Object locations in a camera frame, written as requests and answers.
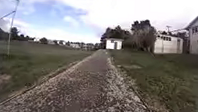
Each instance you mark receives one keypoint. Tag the group of dark trees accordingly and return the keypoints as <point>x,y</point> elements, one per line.
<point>143,32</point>

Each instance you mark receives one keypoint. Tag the green grass field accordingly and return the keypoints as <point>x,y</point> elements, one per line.
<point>36,59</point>
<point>165,80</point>

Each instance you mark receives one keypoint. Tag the long white building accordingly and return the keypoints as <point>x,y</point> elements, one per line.
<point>168,46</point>

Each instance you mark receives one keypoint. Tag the grey gravel path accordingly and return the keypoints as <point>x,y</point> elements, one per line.
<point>88,88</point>

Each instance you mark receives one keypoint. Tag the white metal goal frame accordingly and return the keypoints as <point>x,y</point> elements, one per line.
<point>11,29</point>

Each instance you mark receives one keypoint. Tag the small white building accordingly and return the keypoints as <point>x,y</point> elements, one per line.
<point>110,44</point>

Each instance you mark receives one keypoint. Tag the distant row of buildings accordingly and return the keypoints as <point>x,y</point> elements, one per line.
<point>75,45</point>

